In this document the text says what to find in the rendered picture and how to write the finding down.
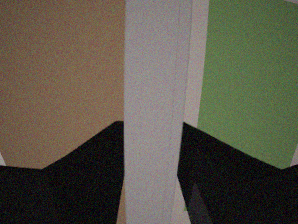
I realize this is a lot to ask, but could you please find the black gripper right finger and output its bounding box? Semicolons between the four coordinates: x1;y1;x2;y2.
177;121;298;224

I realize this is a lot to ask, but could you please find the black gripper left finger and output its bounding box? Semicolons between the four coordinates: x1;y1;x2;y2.
0;121;124;224

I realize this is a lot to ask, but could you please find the brown rectangular board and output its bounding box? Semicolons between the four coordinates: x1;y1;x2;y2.
0;0;125;169

